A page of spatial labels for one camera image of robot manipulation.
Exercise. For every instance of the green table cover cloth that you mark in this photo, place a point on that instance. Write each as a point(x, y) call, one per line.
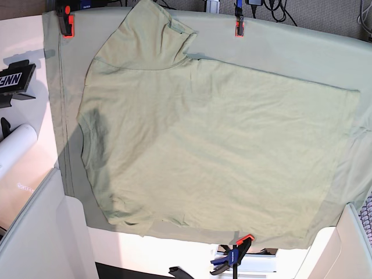
point(271, 48)

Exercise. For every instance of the orange blue clamp top centre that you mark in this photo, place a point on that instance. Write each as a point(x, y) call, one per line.
point(239, 27)

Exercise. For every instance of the orange black clamp top left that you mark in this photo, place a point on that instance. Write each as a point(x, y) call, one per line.
point(66, 21)

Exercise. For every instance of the silver aluminium post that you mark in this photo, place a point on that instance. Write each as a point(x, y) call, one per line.
point(212, 6)

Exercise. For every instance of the black power adapter with cables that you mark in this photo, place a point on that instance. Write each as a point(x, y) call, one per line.
point(277, 9)

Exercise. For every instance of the white paper roll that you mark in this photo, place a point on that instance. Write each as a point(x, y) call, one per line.
point(14, 146)

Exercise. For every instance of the blue orange bar clamp bottom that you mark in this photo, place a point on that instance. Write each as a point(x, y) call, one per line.
point(232, 257)

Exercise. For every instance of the black tablet on stand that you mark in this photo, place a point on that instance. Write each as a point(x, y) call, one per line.
point(15, 81)

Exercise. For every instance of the light green T-shirt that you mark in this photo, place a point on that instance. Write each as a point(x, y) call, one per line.
point(202, 143)

